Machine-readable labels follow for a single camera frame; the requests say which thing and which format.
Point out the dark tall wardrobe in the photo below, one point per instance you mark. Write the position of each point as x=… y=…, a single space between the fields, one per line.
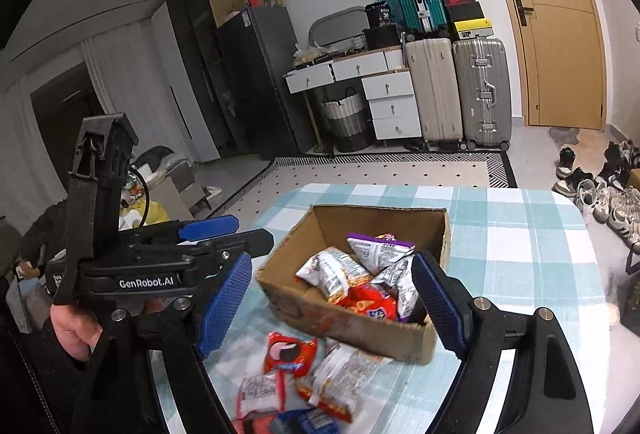
x=195 y=63

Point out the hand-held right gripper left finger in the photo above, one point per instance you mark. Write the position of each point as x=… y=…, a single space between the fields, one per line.
x=222 y=304

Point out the beige suitcase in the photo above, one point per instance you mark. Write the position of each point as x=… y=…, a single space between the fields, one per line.
x=432 y=88

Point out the teal checked tablecloth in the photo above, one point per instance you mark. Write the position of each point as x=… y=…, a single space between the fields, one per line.
x=515 y=239

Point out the red chips bag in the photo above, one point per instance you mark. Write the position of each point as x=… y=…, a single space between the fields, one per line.
x=370 y=306

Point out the red cookie packet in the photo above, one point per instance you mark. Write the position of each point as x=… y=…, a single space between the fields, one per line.
x=290 y=351

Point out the person's left hand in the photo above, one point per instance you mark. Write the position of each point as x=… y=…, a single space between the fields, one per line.
x=75 y=329

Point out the woven laundry basket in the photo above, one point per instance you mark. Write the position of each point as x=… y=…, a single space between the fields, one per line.
x=342 y=118

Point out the white purple snack packet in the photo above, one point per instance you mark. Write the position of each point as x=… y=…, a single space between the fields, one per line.
x=395 y=286
x=380 y=248

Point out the red white snack packet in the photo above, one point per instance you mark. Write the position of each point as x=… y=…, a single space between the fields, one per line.
x=260 y=391

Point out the beige box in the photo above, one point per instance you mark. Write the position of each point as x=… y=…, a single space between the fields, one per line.
x=177 y=196

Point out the yellow bag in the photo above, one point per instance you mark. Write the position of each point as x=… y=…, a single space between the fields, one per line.
x=155 y=214

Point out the black refrigerator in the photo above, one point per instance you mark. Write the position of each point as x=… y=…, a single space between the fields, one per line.
x=260 y=78

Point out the blue cookie packet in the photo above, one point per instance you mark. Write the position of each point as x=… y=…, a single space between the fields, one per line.
x=312 y=421

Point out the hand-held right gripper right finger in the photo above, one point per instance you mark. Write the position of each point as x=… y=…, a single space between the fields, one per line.
x=437 y=304

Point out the silver suitcase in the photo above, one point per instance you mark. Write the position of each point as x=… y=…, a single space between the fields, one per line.
x=482 y=88

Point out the red barcode snack packet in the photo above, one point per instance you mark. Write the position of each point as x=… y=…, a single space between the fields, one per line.
x=257 y=426

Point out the black jar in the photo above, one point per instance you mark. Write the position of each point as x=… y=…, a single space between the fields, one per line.
x=378 y=16

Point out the white orange noodle snack packet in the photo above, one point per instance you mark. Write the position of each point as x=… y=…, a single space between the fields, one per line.
x=335 y=374
x=327 y=271

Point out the pile of shoes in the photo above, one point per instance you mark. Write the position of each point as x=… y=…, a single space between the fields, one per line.
x=615 y=209

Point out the grey door mat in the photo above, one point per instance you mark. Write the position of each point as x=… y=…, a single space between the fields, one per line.
x=564 y=134

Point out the wooden door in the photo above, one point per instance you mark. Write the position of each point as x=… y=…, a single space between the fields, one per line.
x=555 y=63

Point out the grey oval mirror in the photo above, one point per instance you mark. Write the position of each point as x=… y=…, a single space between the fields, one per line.
x=335 y=23

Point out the white curtain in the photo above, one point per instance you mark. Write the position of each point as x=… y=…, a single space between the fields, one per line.
x=107 y=73

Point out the brown cardboard box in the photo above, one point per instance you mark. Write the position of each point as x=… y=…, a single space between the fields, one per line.
x=350 y=334

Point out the black storage box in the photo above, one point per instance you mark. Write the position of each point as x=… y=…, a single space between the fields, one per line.
x=382 y=38

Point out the plain black shoebox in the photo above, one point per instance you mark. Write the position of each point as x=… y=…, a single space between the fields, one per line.
x=465 y=12

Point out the white slipper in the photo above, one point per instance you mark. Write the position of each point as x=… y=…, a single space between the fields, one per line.
x=212 y=192

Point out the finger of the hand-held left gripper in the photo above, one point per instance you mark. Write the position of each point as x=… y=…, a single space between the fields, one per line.
x=250 y=241
x=210 y=226

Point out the grey round object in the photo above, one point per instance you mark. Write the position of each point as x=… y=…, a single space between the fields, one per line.
x=160 y=158

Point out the white dresser with drawers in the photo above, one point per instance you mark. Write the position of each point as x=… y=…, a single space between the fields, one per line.
x=390 y=108

